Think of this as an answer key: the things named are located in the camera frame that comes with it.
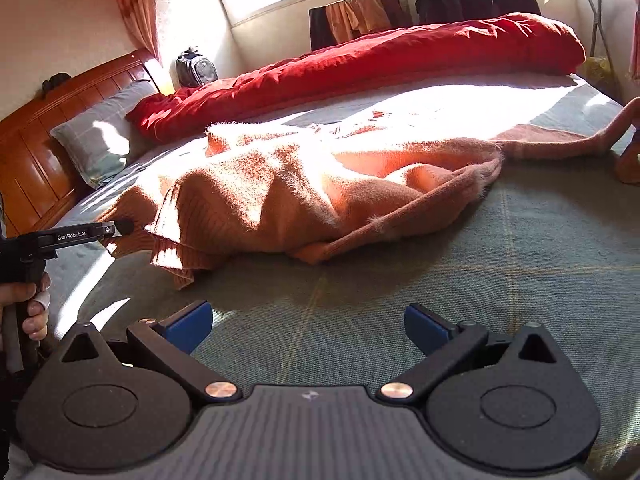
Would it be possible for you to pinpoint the red duvet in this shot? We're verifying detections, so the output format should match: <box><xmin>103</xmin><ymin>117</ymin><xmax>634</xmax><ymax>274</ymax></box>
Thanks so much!
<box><xmin>125</xmin><ymin>12</ymin><xmax>586</xmax><ymax>143</ymax></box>

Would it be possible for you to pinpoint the yellow plastic bag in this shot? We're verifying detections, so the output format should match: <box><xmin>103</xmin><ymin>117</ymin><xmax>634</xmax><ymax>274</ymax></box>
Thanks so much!
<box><xmin>585</xmin><ymin>57</ymin><xmax>621</xmax><ymax>96</ymax></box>

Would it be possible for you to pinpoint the metal clothes drying rack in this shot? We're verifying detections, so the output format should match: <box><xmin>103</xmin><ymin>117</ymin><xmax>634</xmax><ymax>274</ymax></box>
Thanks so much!
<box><xmin>520</xmin><ymin>0</ymin><xmax>631</xmax><ymax>61</ymax></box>

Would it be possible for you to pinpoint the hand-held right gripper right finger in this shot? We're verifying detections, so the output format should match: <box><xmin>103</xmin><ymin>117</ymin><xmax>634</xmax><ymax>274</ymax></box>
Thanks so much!
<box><xmin>376</xmin><ymin>303</ymin><xmax>558</xmax><ymax>403</ymax></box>

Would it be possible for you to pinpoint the small black object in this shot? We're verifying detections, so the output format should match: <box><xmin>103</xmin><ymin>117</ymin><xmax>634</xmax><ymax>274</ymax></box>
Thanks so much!
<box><xmin>41</xmin><ymin>73</ymin><xmax>72</xmax><ymax>96</ymax></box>

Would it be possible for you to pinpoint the wooden headboard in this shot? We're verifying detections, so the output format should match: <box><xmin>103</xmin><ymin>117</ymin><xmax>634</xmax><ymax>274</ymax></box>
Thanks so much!
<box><xmin>0</xmin><ymin>47</ymin><xmax>161</xmax><ymax>241</ymax></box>

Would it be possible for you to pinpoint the orange knitted sweater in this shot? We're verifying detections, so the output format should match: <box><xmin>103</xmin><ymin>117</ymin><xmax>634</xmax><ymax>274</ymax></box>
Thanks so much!
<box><xmin>102</xmin><ymin>96</ymin><xmax>640</xmax><ymax>291</ymax></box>

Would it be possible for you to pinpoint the grey plaid bed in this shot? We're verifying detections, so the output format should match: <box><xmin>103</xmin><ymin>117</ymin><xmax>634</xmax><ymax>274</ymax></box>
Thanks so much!
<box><xmin>45</xmin><ymin>72</ymin><xmax>640</xmax><ymax>480</ymax></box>

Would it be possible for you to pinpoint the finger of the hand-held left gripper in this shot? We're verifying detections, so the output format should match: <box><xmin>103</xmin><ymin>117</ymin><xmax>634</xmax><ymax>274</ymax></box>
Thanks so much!
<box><xmin>99</xmin><ymin>218</ymin><xmax>135</xmax><ymax>239</ymax></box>

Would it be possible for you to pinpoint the person's left hand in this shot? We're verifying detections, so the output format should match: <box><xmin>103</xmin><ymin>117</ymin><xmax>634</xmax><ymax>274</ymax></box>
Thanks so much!
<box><xmin>0</xmin><ymin>272</ymin><xmax>52</xmax><ymax>342</ymax></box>

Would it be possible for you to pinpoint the orange hanging cloth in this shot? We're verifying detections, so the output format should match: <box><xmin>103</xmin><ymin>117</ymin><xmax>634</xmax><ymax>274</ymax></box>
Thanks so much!
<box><xmin>325</xmin><ymin>0</ymin><xmax>393</xmax><ymax>43</ymax></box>

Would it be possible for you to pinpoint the grey backpack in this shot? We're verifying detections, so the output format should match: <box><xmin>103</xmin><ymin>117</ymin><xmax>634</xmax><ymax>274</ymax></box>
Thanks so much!
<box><xmin>175</xmin><ymin>47</ymin><xmax>219</xmax><ymax>88</ymax></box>

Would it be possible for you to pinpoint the grey plaid pillow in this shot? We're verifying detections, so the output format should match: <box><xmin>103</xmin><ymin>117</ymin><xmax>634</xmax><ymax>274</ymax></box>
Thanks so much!
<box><xmin>49</xmin><ymin>80</ymin><xmax>161</xmax><ymax>190</ymax></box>

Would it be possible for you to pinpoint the orange curtain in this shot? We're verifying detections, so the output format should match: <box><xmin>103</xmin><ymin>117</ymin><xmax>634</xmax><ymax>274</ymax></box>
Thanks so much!
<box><xmin>110</xmin><ymin>0</ymin><xmax>161</xmax><ymax>63</ymax></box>
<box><xmin>627</xmin><ymin>0</ymin><xmax>640</xmax><ymax>81</ymax></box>

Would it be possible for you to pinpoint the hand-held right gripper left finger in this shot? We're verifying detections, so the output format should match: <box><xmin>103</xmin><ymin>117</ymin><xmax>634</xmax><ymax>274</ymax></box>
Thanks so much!
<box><xmin>60</xmin><ymin>301</ymin><xmax>243</xmax><ymax>403</ymax></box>

